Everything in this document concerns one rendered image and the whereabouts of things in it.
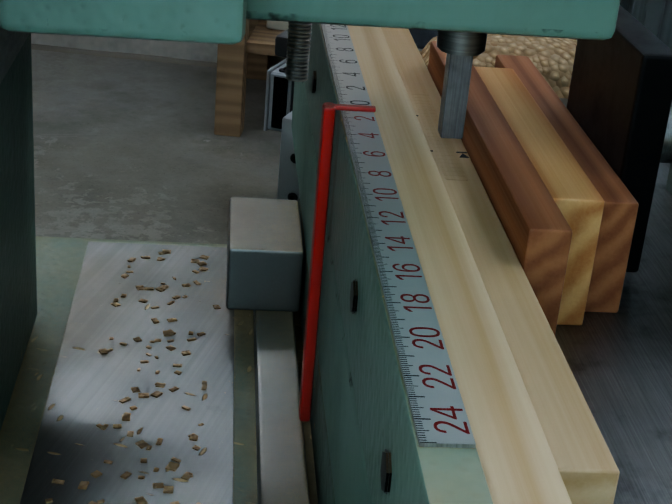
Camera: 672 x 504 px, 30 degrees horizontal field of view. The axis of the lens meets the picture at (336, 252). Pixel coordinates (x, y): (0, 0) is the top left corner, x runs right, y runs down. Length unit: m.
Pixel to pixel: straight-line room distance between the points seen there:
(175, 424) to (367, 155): 0.18
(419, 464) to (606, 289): 0.22
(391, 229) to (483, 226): 0.06
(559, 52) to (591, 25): 0.30
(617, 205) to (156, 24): 0.18
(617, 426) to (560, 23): 0.15
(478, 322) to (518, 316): 0.03
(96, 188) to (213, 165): 0.33
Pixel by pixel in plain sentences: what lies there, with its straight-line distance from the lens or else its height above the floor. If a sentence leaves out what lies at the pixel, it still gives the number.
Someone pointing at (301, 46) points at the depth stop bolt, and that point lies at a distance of 0.54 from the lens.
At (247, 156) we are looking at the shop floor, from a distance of 3.20.
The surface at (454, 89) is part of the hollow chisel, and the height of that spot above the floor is 0.97.
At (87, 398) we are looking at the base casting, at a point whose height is 0.80.
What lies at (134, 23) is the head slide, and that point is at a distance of 0.42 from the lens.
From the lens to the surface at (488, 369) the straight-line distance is 0.33.
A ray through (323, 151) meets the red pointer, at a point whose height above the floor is 0.94.
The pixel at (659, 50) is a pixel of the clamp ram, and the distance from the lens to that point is 0.49.
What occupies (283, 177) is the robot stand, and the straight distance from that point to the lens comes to 1.08.
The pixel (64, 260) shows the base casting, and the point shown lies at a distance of 0.73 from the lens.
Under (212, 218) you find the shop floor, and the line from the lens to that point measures 2.82.
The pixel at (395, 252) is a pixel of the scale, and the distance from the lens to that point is 0.38.
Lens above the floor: 1.11
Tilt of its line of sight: 24 degrees down
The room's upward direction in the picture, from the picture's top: 5 degrees clockwise
